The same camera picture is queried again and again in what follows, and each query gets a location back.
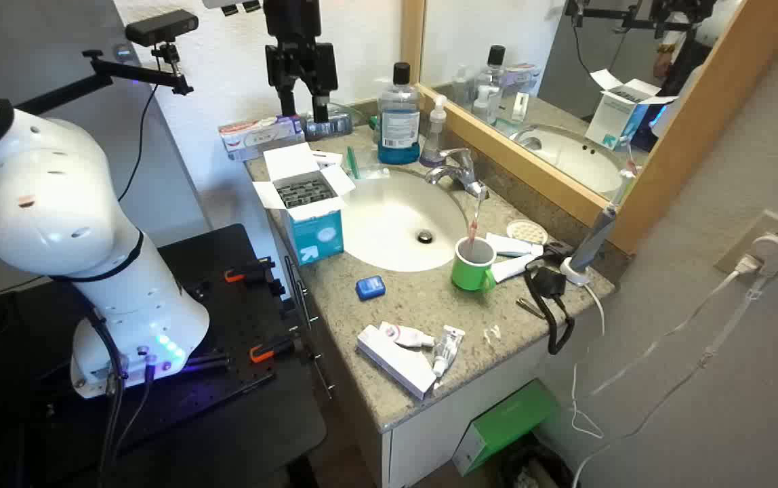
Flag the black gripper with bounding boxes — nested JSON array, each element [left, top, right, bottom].
[[264, 0, 342, 129]]

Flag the small dark box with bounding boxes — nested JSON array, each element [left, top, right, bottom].
[[304, 112, 356, 145]]

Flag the white teal cardboard box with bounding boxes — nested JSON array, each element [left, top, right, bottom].
[[249, 142, 358, 265]]

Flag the white oval sink basin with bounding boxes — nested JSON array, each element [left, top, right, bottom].
[[337, 168, 475, 276]]

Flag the long white toothpaste box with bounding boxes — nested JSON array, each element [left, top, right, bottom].
[[356, 322, 440, 402]]

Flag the green box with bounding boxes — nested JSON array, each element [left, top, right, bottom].
[[451, 377, 565, 477]]

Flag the blue white toothpaste carton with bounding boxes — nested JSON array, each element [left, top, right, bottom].
[[218, 112, 307, 164]]

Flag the stack of foil packet strips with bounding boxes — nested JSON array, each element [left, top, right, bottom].
[[273, 175, 340, 210]]

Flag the blue mouthwash bottle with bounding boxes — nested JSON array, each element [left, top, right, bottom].
[[377, 61, 424, 168]]

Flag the clear pump soap bottle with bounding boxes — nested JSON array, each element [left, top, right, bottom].
[[421, 93, 452, 168]]

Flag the chrome faucet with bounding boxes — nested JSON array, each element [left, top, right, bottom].
[[424, 146, 491, 200]]

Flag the orange black bar clamp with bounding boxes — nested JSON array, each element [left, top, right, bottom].
[[247, 333, 307, 370], [222, 259, 279, 288]]

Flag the small blue floss container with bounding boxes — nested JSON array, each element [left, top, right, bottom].
[[353, 274, 387, 305]]

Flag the wooden framed mirror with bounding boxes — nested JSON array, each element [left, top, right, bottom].
[[398, 0, 778, 256]]

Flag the green cup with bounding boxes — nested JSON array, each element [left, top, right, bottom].
[[448, 237, 499, 299]]

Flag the white red toothpaste tube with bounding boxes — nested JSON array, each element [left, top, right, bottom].
[[377, 320, 436, 352]]

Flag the round white cotton pad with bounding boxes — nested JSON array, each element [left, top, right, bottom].
[[504, 218, 551, 246]]

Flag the blue white toothpaste tube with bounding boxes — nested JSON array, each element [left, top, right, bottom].
[[487, 253, 544, 284]]

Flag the small clear silver tube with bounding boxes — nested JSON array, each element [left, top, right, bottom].
[[429, 322, 470, 379]]

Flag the black hair tool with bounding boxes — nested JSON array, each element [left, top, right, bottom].
[[520, 241, 581, 358]]

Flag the grey electric toothbrush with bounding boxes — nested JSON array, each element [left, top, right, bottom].
[[559, 203, 620, 290]]

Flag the black robot table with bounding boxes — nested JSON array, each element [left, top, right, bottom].
[[0, 222, 329, 488]]

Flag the white vanity cabinet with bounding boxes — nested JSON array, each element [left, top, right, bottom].
[[368, 337, 581, 488]]

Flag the black stereo camera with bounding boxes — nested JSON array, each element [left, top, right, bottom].
[[123, 8, 200, 50]]

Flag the black camera cable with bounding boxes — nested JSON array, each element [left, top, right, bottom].
[[115, 85, 159, 203]]

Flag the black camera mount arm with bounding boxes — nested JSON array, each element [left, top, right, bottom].
[[16, 44, 196, 116]]

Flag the robot base cables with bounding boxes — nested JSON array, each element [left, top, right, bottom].
[[91, 355, 159, 488]]

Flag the white charger cable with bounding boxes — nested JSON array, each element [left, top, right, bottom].
[[566, 230, 778, 488]]

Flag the wall power outlet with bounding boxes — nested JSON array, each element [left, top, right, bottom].
[[712, 211, 778, 293]]

